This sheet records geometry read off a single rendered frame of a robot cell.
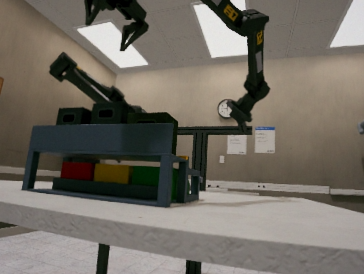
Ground yellow open bin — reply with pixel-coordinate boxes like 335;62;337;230
94;164;133;184

